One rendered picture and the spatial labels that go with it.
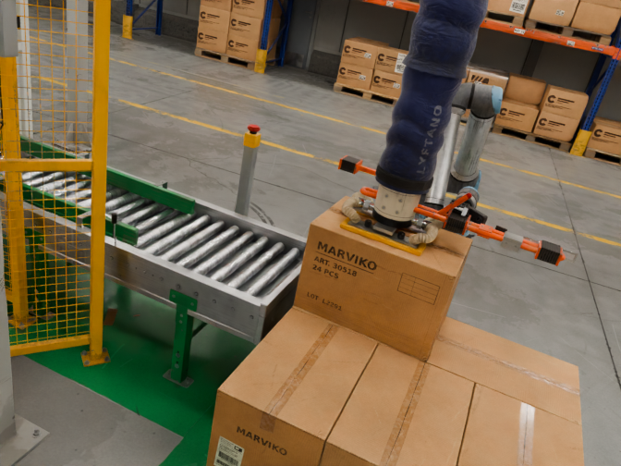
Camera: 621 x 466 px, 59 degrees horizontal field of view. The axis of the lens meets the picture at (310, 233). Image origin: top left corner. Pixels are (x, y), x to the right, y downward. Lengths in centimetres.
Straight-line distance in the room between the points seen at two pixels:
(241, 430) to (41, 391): 107
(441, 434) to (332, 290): 69
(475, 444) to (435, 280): 58
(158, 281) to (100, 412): 60
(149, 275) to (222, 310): 38
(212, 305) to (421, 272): 89
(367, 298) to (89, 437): 126
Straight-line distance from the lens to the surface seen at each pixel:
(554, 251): 219
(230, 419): 197
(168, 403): 264
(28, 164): 231
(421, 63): 201
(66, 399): 268
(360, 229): 217
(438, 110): 205
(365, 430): 191
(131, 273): 257
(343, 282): 222
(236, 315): 233
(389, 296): 218
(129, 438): 251
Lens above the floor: 186
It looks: 26 degrees down
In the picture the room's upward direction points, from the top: 12 degrees clockwise
